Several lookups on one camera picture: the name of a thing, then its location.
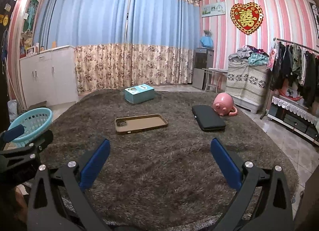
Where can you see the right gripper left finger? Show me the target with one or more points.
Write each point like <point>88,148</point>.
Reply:
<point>57,199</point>

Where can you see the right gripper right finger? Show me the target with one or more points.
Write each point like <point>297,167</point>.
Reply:
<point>262,199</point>

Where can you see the person's hand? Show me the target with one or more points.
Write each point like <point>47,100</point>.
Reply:
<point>22,213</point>

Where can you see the light blue plastic basket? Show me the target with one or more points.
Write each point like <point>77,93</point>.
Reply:
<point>35,122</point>

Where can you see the white plastic bag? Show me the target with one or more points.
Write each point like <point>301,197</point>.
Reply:
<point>13,110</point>

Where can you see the small wooden stool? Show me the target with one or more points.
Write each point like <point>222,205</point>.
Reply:
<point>38,105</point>

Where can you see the white cabinet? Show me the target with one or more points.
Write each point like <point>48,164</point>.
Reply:
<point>49,77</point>

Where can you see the low shelf with lace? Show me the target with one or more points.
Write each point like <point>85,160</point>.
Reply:
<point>295,118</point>

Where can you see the grey shaggy rug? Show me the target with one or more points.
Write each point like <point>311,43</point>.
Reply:
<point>162,179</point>

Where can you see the pink pig toy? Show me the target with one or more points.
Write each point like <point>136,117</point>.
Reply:
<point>223,105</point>

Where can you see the patterned cloth covered furniture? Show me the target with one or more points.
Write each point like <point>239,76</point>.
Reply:
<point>247,84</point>

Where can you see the teal cardboard box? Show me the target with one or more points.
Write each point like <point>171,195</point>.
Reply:
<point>139,93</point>

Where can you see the folding small table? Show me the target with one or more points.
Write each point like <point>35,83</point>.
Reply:
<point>214,77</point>

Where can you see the clothes rack with clothes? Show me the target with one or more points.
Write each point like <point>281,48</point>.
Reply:
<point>293,76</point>

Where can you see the pile of clothes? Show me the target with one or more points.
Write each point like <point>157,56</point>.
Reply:
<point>250,55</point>

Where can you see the dark double door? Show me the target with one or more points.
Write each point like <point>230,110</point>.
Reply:
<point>6,11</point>

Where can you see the grey water dispenser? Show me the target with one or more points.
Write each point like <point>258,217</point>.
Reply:
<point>203,59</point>

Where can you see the blue and floral curtain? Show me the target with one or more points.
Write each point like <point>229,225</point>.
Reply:
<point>120,43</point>

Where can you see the blue covered plant pot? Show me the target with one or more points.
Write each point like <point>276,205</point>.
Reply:
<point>206,40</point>

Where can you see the green wall poster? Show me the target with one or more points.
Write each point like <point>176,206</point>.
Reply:
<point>29,17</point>

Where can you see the red heart wall decoration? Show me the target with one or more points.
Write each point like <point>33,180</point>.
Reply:
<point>247,17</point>

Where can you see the framed wall picture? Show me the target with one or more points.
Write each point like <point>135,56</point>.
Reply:
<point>214,9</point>

